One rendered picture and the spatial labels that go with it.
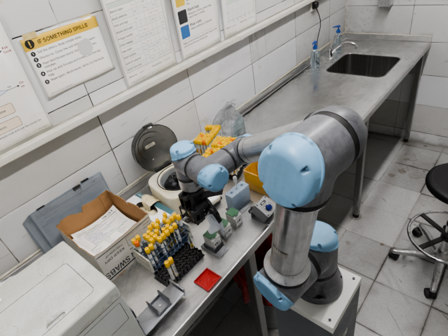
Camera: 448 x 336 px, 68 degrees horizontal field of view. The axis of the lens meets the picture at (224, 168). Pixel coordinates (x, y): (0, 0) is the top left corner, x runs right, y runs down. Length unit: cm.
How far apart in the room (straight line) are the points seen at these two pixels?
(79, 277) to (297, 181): 64
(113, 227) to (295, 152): 102
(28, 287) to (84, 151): 62
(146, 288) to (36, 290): 39
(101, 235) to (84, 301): 55
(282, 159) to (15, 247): 117
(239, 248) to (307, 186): 76
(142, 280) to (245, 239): 40
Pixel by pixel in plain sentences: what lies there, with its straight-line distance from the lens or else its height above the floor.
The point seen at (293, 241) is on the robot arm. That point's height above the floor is 129.
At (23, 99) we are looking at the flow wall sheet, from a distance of 132.
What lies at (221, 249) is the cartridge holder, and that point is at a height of 89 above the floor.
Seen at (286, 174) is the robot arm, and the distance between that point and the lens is 55.
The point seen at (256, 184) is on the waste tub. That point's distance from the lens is 144.
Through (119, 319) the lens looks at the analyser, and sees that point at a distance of 98.
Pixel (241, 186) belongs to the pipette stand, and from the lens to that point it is 136.
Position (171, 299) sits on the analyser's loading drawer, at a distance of 115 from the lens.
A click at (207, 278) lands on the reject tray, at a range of 121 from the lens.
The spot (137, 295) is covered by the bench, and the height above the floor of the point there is 88.
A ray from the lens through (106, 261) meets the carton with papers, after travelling 127.
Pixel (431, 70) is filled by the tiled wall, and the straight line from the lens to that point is 320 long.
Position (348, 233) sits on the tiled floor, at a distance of 250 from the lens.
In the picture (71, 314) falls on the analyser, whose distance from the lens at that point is 91.
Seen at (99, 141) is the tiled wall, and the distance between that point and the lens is 149.
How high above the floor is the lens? 183
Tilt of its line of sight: 35 degrees down
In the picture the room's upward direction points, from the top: 11 degrees counter-clockwise
